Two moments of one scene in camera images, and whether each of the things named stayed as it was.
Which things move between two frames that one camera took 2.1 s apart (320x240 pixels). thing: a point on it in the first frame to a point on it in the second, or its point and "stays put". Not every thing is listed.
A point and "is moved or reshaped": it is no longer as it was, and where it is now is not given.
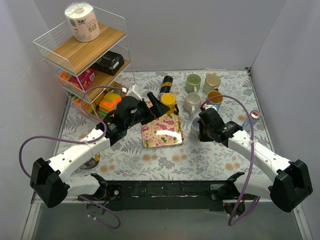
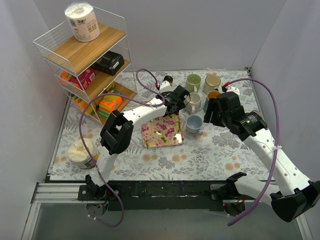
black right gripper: x=205 y=132 to x=216 y=116
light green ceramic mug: x=193 y=83 stays put
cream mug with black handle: x=212 y=82 stays put
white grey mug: x=192 y=103 stays put
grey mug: x=194 y=133 is moved or reshaped
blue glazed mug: x=215 y=101 stays put
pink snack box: x=86 y=79 stays put
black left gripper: x=149 y=110 to x=172 y=104
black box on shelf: x=109 y=64 stays put
